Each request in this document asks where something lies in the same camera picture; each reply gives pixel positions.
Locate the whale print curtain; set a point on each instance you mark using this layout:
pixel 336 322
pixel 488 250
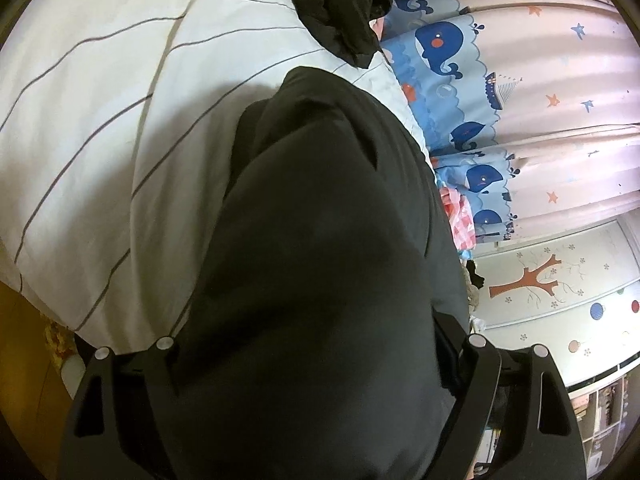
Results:
pixel 550 85

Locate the dark cloth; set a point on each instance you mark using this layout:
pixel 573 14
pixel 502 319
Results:
pixel 474 280

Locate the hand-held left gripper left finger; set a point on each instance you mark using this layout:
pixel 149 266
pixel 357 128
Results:
pixel 155 385

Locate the black puffer jacket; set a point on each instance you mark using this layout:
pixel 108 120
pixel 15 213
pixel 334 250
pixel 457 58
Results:
pixel 310 260

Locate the pink checked cloth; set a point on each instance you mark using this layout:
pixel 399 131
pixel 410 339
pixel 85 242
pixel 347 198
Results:
pixel 460 222

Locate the yellow floral cloth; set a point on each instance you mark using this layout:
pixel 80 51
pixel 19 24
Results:
pixel 56 340

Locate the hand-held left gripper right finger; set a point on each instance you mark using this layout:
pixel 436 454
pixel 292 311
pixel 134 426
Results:
pixel 452 360

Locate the white shelf unit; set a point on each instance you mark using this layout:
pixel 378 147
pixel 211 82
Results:
pixel 605 410

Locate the black fleece cloth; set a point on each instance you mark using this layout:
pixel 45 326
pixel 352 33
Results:
pixel 340 5

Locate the white striped duvet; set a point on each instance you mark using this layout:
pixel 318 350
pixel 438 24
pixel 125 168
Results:
pixel 100 110

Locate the tree wall sticker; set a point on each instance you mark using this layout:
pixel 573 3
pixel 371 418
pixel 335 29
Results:
pixel 537 280

